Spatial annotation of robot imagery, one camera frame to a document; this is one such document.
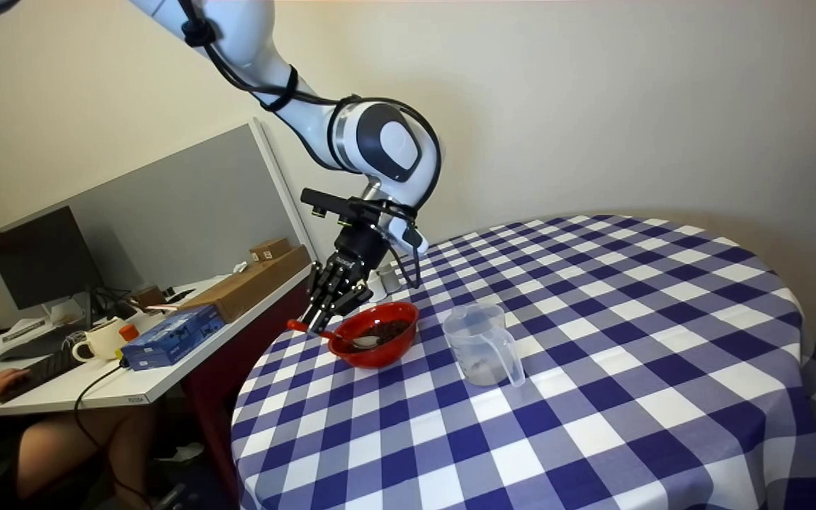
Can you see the long brown cardboard box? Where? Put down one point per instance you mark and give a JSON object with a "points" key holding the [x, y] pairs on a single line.
{"points": [[248, 279]]}

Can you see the grey desk partition panel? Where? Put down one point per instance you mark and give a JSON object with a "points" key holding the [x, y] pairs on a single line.
{"points": [[171, 206]]}

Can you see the blue white checkered tablecloth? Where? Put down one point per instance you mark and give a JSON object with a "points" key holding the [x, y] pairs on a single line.
{"points": [[568, 376]]}

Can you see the white mug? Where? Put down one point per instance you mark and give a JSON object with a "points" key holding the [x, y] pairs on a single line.
{"points": [[100, 340]]}

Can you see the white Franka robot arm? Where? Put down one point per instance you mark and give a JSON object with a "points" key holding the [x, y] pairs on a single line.
{"points": [[368, 130]]}

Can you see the black computer monitor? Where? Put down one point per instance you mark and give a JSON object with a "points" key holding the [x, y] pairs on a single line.
{"points": [[42, 256]]}

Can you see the red bowl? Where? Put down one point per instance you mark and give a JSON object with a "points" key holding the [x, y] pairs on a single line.
{"points": [[389, 349]]}

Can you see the clear plastic measuring cup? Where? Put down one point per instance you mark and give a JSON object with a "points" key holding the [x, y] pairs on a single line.
{"points": [[483, 342]]}

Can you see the person's bare leg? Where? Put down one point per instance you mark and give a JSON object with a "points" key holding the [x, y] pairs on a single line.
{"points": [[78, 453]]}

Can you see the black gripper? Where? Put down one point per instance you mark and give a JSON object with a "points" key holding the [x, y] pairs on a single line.
{"points": [[360, 246]]}

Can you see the office desk with dark side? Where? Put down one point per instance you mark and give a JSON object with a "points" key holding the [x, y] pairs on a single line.
{"points": [[141, 376]]}

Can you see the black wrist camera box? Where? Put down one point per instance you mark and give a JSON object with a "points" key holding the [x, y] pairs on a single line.
{"points": [[331, 202]]}

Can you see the black keyboard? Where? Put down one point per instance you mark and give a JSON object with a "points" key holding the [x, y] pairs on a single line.
{"points": [[42, 369]]}

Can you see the blue cardboard box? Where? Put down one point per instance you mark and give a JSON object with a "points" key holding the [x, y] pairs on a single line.
{"points": [[173, 337]]}

